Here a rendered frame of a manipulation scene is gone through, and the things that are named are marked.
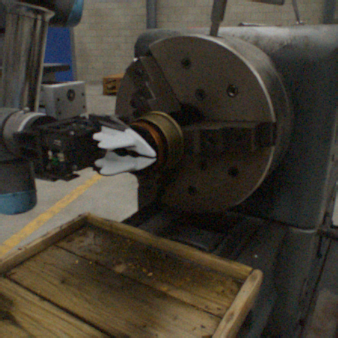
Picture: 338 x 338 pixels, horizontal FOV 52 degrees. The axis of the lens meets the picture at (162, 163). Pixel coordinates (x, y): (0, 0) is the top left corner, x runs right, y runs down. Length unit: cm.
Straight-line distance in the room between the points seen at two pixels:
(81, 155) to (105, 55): 1138
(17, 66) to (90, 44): 1135
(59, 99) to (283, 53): 56
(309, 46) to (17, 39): 53
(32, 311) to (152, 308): 16
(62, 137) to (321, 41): 46
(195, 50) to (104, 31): 1129
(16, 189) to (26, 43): 28
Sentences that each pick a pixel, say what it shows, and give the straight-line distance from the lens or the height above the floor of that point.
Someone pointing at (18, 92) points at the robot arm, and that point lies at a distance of 74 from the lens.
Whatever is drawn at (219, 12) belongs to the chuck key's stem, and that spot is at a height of 127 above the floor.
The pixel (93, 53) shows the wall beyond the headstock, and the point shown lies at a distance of 1204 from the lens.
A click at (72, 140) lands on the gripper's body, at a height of 110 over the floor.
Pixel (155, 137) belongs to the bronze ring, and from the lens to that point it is 47.
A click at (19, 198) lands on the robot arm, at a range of 67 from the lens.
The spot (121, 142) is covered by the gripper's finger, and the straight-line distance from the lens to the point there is 45.
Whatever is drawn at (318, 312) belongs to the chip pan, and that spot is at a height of 54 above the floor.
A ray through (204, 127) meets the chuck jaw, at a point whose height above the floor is 110.
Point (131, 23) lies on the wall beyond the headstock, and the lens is 1148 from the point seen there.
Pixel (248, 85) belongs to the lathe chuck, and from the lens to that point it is 54.
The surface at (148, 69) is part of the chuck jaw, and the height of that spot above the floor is 118.
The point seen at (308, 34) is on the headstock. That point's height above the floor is 124.
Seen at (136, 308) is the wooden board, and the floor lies 89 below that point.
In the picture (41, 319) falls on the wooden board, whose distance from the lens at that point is 51.
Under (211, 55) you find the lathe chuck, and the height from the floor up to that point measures 121.
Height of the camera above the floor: 122
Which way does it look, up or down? 20 degrees down
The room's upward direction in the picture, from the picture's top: straight up
